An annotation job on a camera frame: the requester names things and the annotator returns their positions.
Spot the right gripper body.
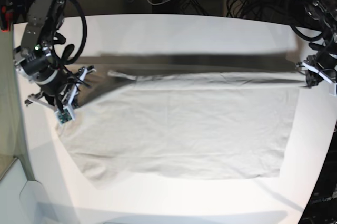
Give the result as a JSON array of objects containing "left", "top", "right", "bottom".
[{"left": 25, "top": 66, "right": 95, "bottom": 112}]

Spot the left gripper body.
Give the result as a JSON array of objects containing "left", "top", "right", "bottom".
[{"left": 296, "top": 54, "right": 336, "bottom": 88}]

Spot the beige t-shirt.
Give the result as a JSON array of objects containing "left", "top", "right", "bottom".
[{"left": 58, "top": 72, "right": 306, "bottom": 187}]

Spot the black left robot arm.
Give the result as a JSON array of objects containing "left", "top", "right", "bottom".
[{"left": 291, "top": 0, "right": 336, "bottom": 96}]

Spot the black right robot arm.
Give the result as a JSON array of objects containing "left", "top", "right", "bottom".
[{"left": 13, "top": 0, "right": 95, "bottom": 122}]

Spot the red black clamp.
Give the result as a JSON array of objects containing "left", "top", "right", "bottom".
[{"left": 1, "top": 3, "right": 13, "bottom": 32}]

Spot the white cabinet corner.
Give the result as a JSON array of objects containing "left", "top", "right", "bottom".
[{"left": 1, "top": 158, "right": 79, "bottom": 223}]

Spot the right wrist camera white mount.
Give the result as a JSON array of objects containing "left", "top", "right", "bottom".
[{"left": 54, "top": 97, "right": 75, "bottom": 125}]

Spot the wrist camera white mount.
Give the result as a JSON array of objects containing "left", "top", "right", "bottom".
[
  {"left": 54, "top": 97, "right": 75, "bottom": 125},
  {"left": 329, "top": 83, "right": 337, "bottom": 97}
]

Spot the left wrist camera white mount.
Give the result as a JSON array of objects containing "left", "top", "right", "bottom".
[{"left": 329, "top": 83, "right": 337, "bottom": 97}]

